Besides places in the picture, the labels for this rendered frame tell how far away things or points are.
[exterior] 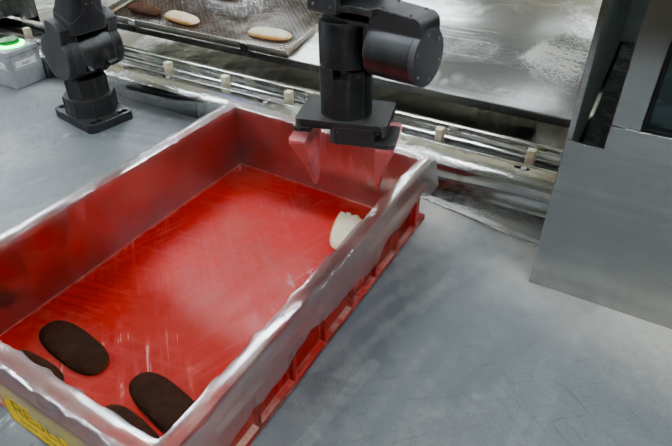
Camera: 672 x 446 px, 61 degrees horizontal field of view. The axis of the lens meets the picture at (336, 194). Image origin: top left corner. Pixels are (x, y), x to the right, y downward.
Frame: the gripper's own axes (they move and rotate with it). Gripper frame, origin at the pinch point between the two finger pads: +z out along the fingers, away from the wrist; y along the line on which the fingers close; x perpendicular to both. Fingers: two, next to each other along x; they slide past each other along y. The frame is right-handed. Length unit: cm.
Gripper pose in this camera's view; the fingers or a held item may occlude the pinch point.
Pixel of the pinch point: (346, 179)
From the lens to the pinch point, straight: 68.0
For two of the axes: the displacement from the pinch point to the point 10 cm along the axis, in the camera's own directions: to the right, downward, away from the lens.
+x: 2.4, -5.4, 8.0
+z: 0.1, 8.3, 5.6
